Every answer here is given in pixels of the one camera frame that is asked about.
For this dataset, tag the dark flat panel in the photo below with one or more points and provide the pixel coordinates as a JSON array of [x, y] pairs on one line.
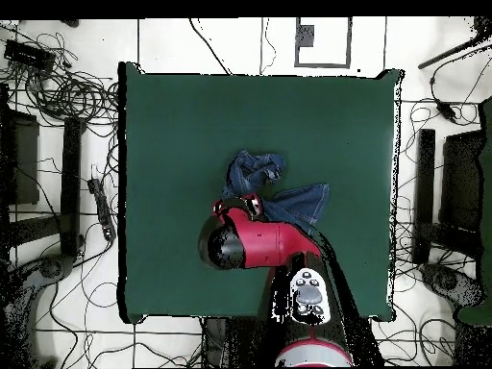
[[461, 180], [25, 161]]

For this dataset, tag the black tripod pole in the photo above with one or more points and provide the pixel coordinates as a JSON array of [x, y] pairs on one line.
[[446, 55]]

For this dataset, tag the blue denim jeans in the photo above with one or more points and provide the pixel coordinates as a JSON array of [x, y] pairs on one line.
[[303, 203]]

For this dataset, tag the black electronics box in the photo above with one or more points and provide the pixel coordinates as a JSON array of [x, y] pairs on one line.
[[29, 55]]

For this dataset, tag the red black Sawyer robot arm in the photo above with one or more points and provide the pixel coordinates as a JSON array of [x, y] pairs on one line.
[[265, 242]]

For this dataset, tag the black power adapter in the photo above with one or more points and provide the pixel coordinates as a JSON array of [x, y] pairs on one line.
[[446, 109]]

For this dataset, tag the dark green table cloth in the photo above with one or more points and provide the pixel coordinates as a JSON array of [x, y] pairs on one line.
[[307, 115]]

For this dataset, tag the black power strip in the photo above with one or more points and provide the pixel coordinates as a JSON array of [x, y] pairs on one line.
[[103, 209]]

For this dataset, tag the black stand base frame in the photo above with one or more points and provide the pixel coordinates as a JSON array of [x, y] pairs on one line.
[[426, 184], [71, 184]]

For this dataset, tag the grey square floor frame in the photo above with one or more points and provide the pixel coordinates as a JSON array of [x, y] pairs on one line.
[[305, 36]]

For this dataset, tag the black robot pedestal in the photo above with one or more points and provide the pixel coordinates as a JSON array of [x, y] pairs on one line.
[[238, 342]]

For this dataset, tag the black wheeled chair base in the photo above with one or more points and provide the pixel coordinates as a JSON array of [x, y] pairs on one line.
[[447, 282], [52, 267]]

